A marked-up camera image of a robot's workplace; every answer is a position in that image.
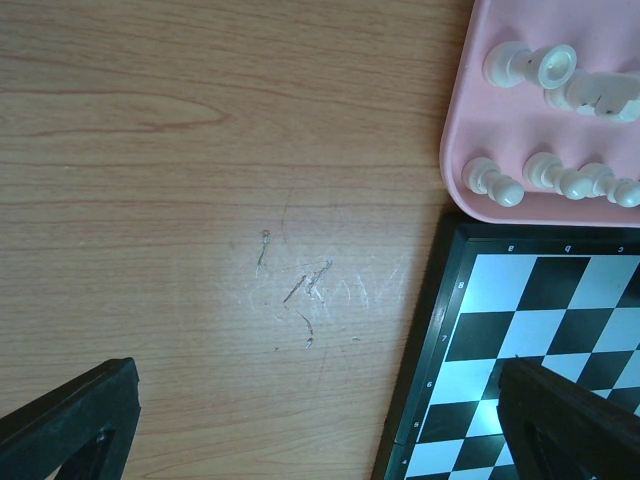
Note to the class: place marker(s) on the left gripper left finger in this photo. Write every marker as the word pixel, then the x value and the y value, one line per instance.
pixel 83 429

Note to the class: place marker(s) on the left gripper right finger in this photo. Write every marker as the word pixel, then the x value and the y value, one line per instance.
pixel 556 429

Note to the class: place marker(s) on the white pawn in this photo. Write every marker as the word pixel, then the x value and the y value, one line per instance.
pixel 621 191
pixel 545 170
pixel 483 176

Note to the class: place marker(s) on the white pawn leftmost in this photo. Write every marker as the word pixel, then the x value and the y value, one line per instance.
pixel 483 176

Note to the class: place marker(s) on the pink plastic tray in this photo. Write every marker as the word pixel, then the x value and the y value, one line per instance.
pixel 509 125

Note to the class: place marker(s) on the white knight left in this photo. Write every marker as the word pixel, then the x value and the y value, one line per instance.
pixel 612 96

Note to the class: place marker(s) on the white rook left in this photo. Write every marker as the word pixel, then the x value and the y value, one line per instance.
pixel 513 62

